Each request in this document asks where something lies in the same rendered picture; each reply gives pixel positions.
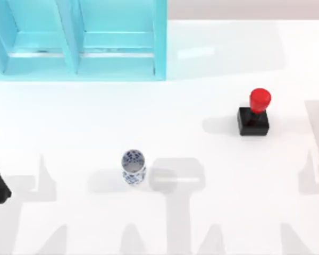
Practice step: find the blue and white cup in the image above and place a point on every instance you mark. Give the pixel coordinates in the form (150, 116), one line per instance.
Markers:
(133, 172)

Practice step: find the red and black stamp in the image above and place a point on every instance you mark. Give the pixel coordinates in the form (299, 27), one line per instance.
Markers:
(253, 119)

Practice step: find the light blue rack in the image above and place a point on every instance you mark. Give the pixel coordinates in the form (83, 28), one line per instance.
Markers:
(69, 40)

